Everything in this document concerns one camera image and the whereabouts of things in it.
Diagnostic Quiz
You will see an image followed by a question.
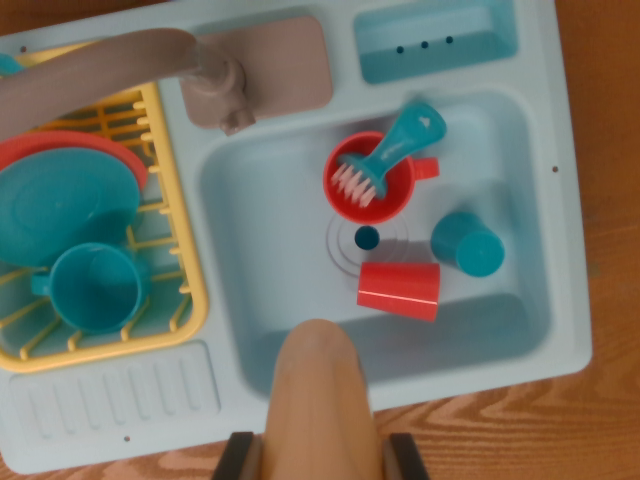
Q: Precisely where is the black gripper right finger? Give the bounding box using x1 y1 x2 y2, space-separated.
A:
382 432 432 480

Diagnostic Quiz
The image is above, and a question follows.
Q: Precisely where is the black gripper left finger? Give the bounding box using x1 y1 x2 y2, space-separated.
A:
212 432 264 480

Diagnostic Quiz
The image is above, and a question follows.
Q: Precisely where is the beige toy detergent bottle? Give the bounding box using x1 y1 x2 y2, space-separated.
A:
260 319 382 480

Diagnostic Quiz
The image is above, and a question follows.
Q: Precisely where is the light blue toy sink unit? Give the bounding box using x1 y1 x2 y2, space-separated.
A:
0 0 594 475

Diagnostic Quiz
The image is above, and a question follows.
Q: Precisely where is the teal sink drain plug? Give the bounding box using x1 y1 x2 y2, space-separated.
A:
353 225 380 251

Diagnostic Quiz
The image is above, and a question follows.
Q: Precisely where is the yellow plastic dish rack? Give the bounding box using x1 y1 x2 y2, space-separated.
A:
0 42 210 374

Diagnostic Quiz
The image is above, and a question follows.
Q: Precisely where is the red toy tumbler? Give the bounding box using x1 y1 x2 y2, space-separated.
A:
355 261 442 324

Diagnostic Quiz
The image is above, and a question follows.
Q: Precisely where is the teal toy mug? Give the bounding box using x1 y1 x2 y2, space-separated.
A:
30 242 149 335

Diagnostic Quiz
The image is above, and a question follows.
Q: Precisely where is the teal toy tumbler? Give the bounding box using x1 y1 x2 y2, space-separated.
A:
430 211 506 279

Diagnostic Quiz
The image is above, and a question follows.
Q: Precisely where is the red toy mug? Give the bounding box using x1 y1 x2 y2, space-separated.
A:
322 131 441 225

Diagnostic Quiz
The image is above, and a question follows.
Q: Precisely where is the deep teal toy bowl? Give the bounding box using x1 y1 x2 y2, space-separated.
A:
0 146 141 267

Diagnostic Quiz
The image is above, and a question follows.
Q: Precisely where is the teal dish brush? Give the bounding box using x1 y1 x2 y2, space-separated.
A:
332 102 448 207

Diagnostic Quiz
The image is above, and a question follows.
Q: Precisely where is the red toy plate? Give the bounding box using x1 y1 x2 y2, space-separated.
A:
0 130 150 194

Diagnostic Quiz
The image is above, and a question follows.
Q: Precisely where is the grey-brown toy faucet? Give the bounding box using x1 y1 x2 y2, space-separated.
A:
0 28 259 146

